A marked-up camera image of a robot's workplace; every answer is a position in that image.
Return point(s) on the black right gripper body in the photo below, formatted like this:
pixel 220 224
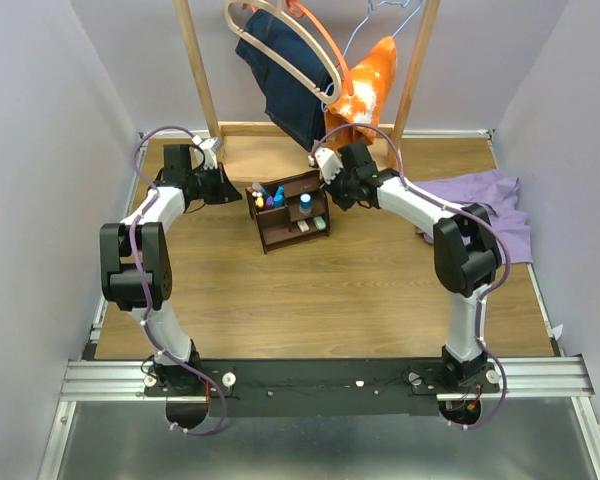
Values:
pixel 341 190

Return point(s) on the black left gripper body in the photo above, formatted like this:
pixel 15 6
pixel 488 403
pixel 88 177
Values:
pixel 206 184

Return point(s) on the black teal pen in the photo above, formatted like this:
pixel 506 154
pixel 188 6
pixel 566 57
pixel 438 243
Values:
pixel 259 188

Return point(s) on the small green bottle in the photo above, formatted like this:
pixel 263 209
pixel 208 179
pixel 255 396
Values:
pixel 319 223

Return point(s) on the black highlighter blue cap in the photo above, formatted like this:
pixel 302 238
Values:
pixel 278 201

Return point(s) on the blue grey cylinder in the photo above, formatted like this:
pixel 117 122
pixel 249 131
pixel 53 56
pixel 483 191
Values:
pixel 305 204

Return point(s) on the beige eraser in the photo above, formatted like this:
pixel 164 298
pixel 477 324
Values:
pixel 303 226

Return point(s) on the brown wooden desk organizer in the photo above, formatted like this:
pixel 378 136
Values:
pixel 277 227

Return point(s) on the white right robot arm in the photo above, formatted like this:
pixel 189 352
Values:
pixel 465 251

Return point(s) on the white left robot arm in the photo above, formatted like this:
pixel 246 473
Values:
pixel 136 273

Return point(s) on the wooden clothes rack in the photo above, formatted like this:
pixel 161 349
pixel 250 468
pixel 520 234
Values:
pixel 185 19

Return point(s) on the dark blue jeans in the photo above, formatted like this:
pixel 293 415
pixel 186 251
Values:
pixel 288 104

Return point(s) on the orange white cloth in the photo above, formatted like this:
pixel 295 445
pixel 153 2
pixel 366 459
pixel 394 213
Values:
pixel 372 80

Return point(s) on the purple cloth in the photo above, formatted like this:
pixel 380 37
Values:
pixel 498 194

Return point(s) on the orange plastic hanger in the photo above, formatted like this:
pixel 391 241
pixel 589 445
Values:
pixel 289 12

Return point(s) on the beige wooden hanger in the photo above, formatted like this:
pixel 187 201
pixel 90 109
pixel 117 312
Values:
pixel 241 16

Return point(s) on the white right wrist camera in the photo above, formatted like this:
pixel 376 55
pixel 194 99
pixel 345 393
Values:
pixel 328 162

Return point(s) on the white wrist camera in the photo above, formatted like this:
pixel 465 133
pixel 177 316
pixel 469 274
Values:
pixel 208 149
pixel 328 162

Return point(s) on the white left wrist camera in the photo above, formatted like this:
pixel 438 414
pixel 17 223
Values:
pixel 208 149

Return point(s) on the light blue wire hanger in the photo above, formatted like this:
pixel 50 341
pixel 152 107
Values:
pixel 380 25

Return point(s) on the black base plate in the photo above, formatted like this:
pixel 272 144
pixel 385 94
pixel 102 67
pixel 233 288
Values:
pixel 322 388

